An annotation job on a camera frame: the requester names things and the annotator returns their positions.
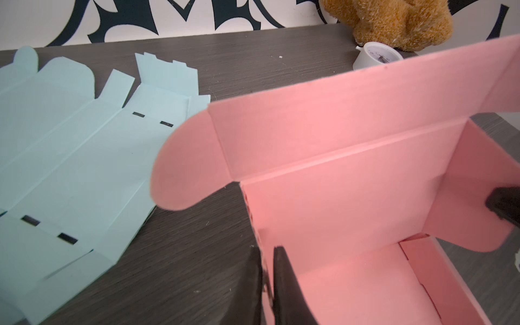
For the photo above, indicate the white alarm clock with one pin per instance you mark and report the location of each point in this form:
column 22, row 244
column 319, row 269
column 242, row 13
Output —
column 375, row 54

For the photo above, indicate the pink paper box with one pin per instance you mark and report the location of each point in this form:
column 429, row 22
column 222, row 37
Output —
column 359, row 177

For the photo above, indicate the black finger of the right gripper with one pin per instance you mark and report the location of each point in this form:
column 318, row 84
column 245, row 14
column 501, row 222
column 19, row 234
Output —
column 505, row 202

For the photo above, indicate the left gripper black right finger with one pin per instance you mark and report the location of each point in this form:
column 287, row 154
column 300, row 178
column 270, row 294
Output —
column 289, row 304

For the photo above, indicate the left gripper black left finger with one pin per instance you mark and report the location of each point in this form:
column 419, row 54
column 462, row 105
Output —
column 246, row 305

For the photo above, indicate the light blue flat paper box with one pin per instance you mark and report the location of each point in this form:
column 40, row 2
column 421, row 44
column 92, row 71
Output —
column 75, row 171

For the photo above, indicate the brown teddy bear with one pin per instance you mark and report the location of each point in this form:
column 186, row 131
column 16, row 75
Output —
column 401, row 24

